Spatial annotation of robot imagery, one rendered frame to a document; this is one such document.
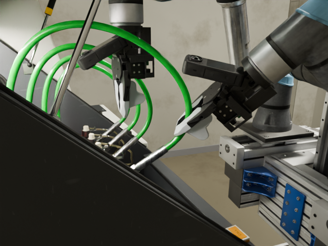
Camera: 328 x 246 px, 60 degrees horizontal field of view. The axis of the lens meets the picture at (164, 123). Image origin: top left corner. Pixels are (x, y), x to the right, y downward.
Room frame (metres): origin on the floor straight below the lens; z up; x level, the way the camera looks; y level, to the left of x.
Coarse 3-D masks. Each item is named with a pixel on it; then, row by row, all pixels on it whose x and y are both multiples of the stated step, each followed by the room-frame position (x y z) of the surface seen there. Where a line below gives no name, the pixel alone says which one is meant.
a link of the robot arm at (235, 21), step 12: (216, 0) 1.07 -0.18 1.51; (228, 0) 1.02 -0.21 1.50; (240, 0) 1.02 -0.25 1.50; (228, 12) 1.05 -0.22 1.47; (240, 12) 1.05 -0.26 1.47; (228, 24) 1.07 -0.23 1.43; (240, 24) 1.06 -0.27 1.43; (228, 36) 1.09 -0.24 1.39; (240, 36) 1.07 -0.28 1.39; (228, 48) 1.12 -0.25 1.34; (240, 48) 1.09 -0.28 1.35; (240, 60) 1.11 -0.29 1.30
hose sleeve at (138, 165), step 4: (160, 148) 0.57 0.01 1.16; (164, 148) 0.57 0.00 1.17; (156, 152) 0.57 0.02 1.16; (160, 152) 0.56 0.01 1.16; (164, 152) 0.56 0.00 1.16; (148, 156) 0.57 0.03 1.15; (152, 156) 0.56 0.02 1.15; (156, 156) 0.56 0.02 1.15; (160, 156) 0.56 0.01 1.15; (144, 160) 0.56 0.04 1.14; (148, 160) 0.56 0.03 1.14; (152, 160) 0.56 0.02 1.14; (136, 164) 0.57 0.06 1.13; (140, 164) 0.56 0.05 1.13; (144, 164) 0.56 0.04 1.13; (148, 164) 0.57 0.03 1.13; (140, 168) 0.56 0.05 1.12
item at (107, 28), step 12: (60, 24) 0.55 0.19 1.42; (72, 24) 0.55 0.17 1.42; (96, 24) 0.56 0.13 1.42; (108, 24) 0.56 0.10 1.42; (36, 36) 0.55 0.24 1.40; (120, 36) 0.57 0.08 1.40; (132, 36) 0.56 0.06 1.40; (24, 48) 0.55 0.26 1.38; (144, 48) 0.57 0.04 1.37; (12, 72) 0.55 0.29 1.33; (12, 84) 0.55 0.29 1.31; (180, 84) 0.57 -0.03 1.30; (168, 144) 0.57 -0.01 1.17
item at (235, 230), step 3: (228, 228) 0.56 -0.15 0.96; (231, 228) 0.56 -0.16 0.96; (234, 228) 0.56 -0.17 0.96; (237, 228) 0.56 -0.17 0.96; (231, 231) 0.55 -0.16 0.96; (234, 231) 0.55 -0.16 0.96; (237, 231) 0.55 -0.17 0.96; (240, 231) 0.55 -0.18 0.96; (234, 234) 0.54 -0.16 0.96; (237, 234) 0.54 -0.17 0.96; (240, 234) 0.54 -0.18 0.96; (243, 234) 0.54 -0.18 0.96; (240, 237) 0.53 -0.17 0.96; (243, 237) 0.53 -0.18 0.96; (246, 240) 0.53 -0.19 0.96
